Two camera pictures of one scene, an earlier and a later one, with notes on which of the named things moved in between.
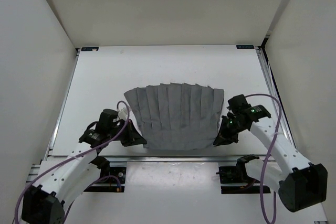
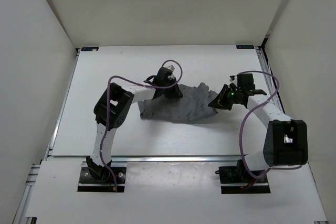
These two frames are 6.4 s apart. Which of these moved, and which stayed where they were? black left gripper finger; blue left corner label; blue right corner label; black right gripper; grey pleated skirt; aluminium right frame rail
Moved: black right gripper; black left gripper finger; grey pleated skirt
Stayed: blue right corner label; blue left corner label; aluminium right frame rail
